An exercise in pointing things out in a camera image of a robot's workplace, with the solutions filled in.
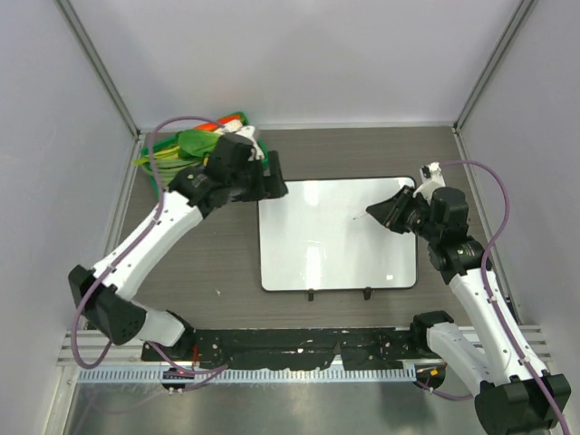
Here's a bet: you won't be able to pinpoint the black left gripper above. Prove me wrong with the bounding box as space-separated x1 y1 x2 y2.
228 150 287 202

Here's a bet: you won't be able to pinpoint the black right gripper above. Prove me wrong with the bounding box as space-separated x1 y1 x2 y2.
367 185 442 243

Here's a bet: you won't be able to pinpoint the white marker purple cap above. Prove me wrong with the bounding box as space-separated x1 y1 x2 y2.
353 211 368 220

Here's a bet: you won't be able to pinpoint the white whiteboard black frame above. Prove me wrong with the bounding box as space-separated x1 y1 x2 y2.
257 177 418 292

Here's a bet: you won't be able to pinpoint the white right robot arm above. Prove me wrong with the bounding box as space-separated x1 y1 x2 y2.
366 187 571 434

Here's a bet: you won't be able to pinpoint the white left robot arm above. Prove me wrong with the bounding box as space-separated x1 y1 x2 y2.
68 133 288 362

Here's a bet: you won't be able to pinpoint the white bok choy stalk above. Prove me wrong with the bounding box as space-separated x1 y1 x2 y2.
216 116 245 134

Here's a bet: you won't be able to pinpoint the orange carrot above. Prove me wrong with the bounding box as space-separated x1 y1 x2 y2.
195 117 231 132

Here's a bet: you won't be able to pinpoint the green bok choy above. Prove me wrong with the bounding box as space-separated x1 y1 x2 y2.
177 129 220 160

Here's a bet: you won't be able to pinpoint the green long beans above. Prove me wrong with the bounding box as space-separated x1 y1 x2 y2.
131 151 205 182

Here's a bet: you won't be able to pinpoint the green plastic tray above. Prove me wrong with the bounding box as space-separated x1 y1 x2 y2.
140 111 255 191

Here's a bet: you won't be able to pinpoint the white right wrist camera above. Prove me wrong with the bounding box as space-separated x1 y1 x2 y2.
413 161 446 202

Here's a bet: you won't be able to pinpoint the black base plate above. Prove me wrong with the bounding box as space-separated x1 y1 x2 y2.
166 328 440 371

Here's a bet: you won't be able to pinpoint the slotted grey cable duct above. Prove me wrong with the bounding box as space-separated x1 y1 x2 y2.
77 364 416 384

